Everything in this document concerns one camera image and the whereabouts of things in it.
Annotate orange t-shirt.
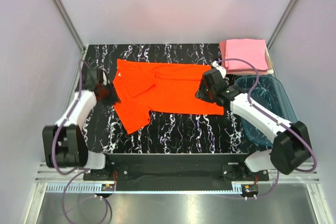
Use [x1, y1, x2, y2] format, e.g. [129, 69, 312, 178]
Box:
[113, 59, 224, 134]

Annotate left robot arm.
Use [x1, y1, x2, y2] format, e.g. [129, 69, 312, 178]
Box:
[42, 82, 120, 180]

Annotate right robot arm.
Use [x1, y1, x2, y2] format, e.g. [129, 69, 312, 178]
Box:
[195, 67, 317, 180]

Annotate folded salmon t-shirt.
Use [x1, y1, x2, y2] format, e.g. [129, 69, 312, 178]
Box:
[219, 41, 255, 71]

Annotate folded pink t-shirt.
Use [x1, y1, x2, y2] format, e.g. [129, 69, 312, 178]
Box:
[225, 39, 268, 71]

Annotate blue transparent plastic bin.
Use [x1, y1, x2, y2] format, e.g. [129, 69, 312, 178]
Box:
[242, 75, 297, 147]

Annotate folded cream t-shirt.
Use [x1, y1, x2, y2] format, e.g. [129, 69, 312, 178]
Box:
[228, 47, 274, 76]

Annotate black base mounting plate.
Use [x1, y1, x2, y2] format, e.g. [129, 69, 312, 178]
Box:
[83, 154, 269, 188]

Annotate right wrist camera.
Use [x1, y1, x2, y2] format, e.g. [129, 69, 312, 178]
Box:
[211, 61, 227, 78]

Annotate left aluminium frame post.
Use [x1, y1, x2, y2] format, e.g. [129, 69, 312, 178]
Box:
[52, 0, 86, 53]

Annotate aluminium frame post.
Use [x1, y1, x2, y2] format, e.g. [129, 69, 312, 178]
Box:
[267, 0, 299, 49]
[52, 0, 86, 53]

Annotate slotted cable duct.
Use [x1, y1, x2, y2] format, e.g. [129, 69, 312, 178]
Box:
[46, 183, 242, 195]

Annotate aluminium rail front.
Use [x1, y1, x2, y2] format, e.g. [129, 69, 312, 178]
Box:
[34, 162, 334, 224]

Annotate right aluminium frame post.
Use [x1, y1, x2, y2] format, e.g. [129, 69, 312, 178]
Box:
[267, 0, 299, 49]

